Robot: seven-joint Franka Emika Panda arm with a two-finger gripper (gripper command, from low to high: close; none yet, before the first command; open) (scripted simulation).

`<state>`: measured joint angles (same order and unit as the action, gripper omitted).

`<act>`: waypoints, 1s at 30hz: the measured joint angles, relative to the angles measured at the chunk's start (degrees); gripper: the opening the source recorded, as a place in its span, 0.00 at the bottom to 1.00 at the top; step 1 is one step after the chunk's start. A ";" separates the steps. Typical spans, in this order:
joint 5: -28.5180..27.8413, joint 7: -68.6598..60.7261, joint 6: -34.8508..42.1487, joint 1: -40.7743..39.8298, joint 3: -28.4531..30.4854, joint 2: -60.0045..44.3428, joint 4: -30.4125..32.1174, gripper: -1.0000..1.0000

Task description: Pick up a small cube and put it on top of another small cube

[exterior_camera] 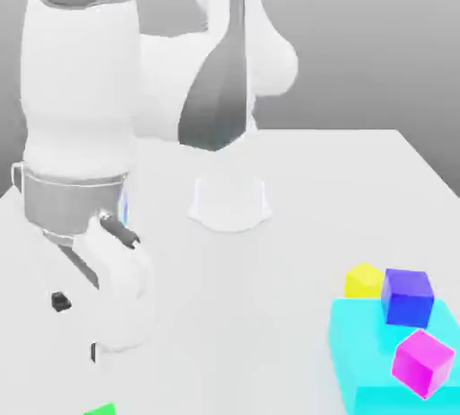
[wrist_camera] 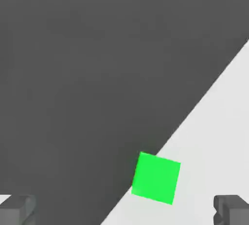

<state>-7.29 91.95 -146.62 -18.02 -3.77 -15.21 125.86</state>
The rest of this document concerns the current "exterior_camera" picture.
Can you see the large cyan box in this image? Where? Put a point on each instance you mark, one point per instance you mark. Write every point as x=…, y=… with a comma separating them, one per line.
x=359, y=343

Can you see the small green cube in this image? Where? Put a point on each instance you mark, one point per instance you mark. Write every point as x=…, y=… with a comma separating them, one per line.
x=102, y=410

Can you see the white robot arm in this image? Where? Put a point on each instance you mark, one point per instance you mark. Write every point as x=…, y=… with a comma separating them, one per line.
x=79, y=81

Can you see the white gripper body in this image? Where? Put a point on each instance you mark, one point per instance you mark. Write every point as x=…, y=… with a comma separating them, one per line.
x=124, y=296

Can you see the small blue cube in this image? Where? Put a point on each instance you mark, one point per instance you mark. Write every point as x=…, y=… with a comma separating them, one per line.
x=408, y=300

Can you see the small magenta cube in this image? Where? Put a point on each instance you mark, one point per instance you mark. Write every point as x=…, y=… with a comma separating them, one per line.
x=420, y=363

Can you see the small yellow cube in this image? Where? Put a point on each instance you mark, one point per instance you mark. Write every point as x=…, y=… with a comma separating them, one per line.
x=361, y=282

